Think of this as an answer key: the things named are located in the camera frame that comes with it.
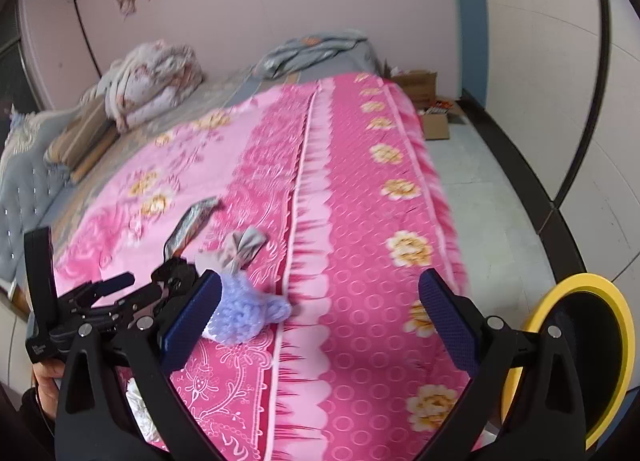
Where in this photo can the silver snack wrapper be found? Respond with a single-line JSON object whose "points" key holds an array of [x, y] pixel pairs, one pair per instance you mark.
{"points": [[190, 226]]}

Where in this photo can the white paper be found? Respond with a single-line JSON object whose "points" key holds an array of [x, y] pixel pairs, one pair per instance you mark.
{"points": [[137, 406]]}

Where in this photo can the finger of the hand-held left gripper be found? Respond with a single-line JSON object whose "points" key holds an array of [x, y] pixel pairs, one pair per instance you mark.
{"points": [[117, 283], [175, 278]]}

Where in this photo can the grey tufted bed headboard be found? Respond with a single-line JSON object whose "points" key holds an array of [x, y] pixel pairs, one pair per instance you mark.
{"points": [[25, 181]]}

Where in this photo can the yellow rimmed trash bin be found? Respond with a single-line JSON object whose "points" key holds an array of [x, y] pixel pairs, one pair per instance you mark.
{"points": [[575, 283]]}

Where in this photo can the closed cardboard box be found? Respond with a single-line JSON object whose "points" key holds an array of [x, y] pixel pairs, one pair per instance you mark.
{"points": [[415, 86]]}

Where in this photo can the floral folded quilt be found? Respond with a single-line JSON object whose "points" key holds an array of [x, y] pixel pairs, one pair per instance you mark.
{"points": [[155, 81]]}

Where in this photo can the grey crumpled blanket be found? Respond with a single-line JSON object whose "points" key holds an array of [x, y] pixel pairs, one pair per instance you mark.
{"points": [[310, 51]]}

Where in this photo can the dark window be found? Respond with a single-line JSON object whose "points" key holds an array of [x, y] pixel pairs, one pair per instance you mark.
{"points": [[10, 76]]}

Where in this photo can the beige cloth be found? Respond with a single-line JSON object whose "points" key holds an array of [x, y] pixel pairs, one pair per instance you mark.
{"points": [[245, 246]]}

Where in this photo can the person's left forearm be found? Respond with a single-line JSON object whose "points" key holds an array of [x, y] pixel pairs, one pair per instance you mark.
{"points": [[37, 426]]}

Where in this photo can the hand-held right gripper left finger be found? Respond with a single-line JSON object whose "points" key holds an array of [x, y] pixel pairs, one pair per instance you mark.
{"points": [[192, 326]]}

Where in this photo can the open cardboard box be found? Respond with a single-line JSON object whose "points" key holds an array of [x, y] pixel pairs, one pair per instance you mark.
{"points": [[435, 126]]}

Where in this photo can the person's left hand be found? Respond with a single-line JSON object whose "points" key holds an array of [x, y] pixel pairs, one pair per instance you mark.
{"points": [[47, 386]]}

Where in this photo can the white wardrobe with black trim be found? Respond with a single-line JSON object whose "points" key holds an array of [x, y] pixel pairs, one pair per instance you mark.
{"points": [[540, 66]]}

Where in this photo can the pink floral bedspread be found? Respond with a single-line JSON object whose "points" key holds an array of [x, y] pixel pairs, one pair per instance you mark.
{"points": [[360, 241]]}

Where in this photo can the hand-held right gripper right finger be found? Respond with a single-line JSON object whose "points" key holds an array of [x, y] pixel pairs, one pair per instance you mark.
{"points": [[447, 326]]}

